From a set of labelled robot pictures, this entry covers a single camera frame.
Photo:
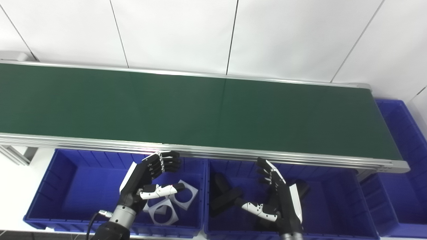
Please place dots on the blue plastic bin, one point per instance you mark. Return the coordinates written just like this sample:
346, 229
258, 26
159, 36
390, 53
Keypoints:
400, 200
333, 206
80, 193

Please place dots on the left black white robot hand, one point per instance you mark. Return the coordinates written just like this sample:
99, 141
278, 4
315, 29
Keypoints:
136, 185

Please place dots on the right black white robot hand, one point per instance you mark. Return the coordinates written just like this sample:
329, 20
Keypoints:
287, 206

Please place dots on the black plastic part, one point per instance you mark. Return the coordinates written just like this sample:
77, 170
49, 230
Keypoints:
222, 198
302, 188

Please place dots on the aluminium conveyor support leg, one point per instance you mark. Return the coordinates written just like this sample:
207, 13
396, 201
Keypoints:
16, 155
365, 174

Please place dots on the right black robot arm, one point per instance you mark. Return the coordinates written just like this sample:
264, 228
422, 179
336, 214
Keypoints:
291, 236

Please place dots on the white square part round hole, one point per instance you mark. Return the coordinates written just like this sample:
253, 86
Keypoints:
192, 192
173, 218

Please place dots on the green conveyor belt aluminium frame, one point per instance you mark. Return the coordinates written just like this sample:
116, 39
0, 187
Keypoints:
200, 110

